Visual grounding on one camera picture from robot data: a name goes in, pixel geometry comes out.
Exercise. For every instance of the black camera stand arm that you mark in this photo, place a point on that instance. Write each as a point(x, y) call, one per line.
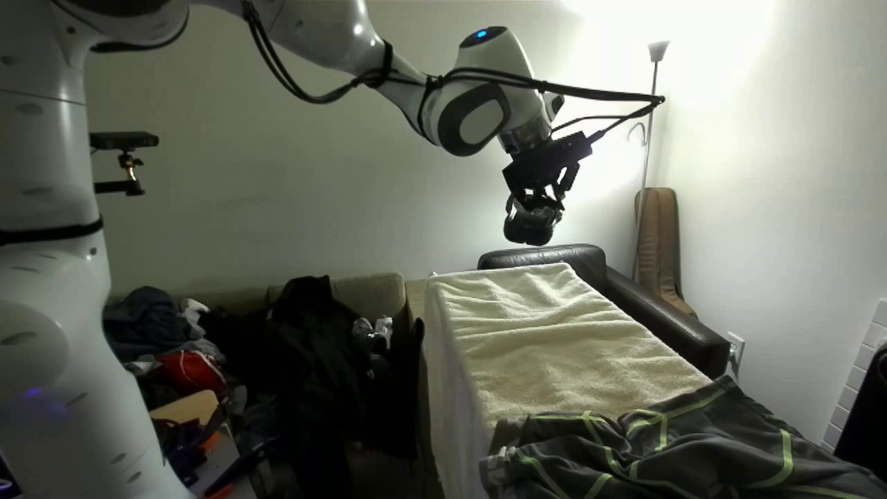
point(119, 187)

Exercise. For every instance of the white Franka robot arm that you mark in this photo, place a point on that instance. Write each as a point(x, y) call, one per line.
point(45, 371)

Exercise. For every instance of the black leather armchair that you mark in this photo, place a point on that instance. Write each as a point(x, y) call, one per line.
point(645, 306)

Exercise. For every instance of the white wall outlet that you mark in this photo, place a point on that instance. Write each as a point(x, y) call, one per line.
point(734, 350)

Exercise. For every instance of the black bar camera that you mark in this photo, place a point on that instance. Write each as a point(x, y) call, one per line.
point(124, 139)

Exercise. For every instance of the red garment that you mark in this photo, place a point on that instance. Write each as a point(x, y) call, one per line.
point(189, 371)

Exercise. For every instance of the brown wicker board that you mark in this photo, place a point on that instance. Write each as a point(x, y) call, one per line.
point(658, 241)

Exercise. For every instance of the beige sofa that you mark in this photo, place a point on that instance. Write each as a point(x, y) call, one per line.
point(370, 292)

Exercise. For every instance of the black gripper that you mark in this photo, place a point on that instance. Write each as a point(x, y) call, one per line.
point(535, 189)

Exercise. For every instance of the cream covered table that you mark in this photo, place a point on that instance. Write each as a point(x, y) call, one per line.
point(543, 350)

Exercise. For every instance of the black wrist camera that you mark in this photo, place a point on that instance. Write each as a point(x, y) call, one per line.
point(548, 156)

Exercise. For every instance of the dark green striped cloth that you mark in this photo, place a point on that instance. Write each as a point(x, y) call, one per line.
point(683, 446)

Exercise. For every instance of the dark blue garment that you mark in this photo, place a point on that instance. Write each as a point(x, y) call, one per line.
point(146, 320)

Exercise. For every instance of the black jacket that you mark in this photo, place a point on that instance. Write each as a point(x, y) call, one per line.
point(318, 371)

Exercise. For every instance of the thin white floor lamp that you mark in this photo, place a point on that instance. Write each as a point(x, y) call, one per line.
point(652, 139)

